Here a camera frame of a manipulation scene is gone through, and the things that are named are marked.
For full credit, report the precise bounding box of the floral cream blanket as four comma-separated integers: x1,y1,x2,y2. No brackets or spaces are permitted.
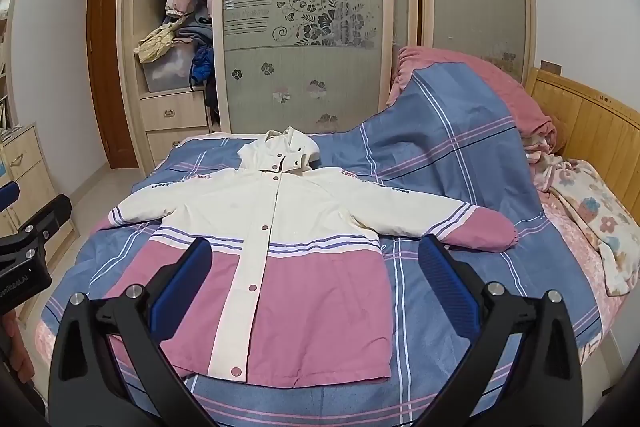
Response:
530,151,640,298

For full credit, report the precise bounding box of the pink bed sheet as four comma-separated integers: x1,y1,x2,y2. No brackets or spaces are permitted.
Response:
535,192,628,360

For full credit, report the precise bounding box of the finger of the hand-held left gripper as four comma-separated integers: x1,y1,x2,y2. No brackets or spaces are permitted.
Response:
0,182,21,214
9,194,74,254

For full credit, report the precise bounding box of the person's left hand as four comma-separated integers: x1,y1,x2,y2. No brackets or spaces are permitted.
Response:
4,314,33,385

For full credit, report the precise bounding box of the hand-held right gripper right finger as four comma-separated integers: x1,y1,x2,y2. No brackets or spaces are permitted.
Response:
417,234,583,427

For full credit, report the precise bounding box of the brown wooden door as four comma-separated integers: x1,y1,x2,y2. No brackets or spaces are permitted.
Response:
86,0,139,170

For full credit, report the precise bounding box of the pink quilt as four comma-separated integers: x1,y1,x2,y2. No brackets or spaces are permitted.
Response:
385,46,558,158

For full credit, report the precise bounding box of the wardrobe drawer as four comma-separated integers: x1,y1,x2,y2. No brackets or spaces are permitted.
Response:
145,127,221,168
139,89,210,133

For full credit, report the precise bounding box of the dark hanging cloth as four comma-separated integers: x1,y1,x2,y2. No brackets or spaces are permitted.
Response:
202,77,221,134

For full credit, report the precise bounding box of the light wooden wardrobe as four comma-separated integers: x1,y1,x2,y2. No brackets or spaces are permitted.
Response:
116,0,540,178

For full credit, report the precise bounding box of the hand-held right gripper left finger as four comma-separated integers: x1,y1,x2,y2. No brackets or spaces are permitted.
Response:
48,237,221,427

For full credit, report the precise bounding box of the grey cloth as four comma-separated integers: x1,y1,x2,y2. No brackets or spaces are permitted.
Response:
175,13,214,46

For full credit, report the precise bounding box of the yellow hanging cloth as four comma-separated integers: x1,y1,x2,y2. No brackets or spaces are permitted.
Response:
133,18,186,64

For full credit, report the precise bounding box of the light wooden cabinet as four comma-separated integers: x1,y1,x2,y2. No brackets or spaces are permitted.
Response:
0,122,82,260

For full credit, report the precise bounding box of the wooden headboard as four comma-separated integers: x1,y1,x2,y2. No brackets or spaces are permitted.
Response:
524,67,640,228

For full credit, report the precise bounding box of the blue cloth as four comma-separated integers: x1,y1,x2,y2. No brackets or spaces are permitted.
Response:
189,44,216,86

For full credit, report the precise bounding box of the translucent storage box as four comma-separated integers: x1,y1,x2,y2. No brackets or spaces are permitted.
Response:
141,42,197,94

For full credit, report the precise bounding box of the pink and cream hooded jacket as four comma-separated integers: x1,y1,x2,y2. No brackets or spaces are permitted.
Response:
107,128,518,383

